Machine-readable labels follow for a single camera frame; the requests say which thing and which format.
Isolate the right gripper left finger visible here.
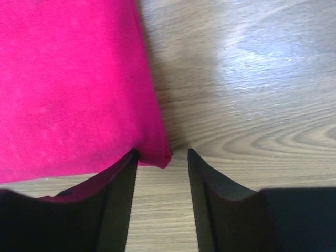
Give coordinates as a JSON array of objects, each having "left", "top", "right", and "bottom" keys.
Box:
[{"left": 1, "top": 150, "right": 138, "bottom": 251}]

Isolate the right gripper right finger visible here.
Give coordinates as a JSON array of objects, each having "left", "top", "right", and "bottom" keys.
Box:
[{"left": 187, "top": 149, "right": 335, "bottom": 251}]

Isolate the red t shirt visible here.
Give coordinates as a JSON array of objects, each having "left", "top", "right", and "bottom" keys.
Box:
[{"left": 1, "top": 1, "right": 171, "bottom": 183}]

